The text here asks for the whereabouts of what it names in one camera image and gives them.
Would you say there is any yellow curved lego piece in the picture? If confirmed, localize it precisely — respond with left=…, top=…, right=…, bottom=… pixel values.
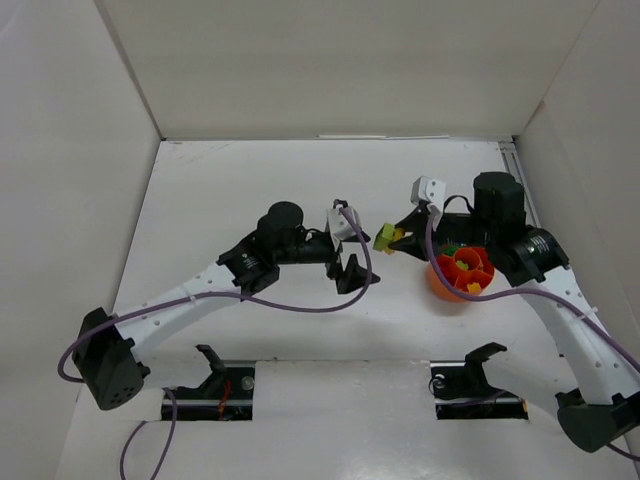
left=384, top=228, right=405, bottom=255

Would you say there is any lime green long lego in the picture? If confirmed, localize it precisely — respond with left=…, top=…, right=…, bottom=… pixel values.
left=372, top=223, right=396, bottom=253

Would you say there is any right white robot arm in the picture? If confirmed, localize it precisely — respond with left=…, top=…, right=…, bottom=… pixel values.
left=378, top=172, right=639, bottom=453

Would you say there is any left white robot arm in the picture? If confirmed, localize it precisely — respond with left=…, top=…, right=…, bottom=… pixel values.
left=63, top=200, right=380, bottom=411

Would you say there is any orange round divided container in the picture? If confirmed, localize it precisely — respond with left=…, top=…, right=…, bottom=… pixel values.
left=426, top=246, right=495, bottom=303

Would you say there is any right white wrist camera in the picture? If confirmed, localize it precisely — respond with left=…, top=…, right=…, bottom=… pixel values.
left=410, top=176, right=446, bottom=212

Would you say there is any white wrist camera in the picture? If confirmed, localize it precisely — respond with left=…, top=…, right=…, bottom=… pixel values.
left=410, top=176, right=446, bottom=212
left=325, top=199, right=361, bottom=245

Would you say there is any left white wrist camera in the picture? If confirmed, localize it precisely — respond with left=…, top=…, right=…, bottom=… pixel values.
left=325, top=199, right=361, bottom=245

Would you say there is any aluminium rail on right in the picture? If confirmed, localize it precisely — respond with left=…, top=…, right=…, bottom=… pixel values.
left=498, top=141, right=541, bottom=226

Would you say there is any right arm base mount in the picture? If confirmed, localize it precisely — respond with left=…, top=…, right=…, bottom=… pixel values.
left=428, top=342, right=529, bottom=421

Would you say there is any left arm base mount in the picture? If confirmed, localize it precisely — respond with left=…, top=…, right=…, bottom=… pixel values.
left=171, top=344, right=256, bottom=422

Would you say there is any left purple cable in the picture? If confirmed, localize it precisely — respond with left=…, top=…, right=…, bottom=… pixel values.
left=57, top=199, right=374, bottom=480

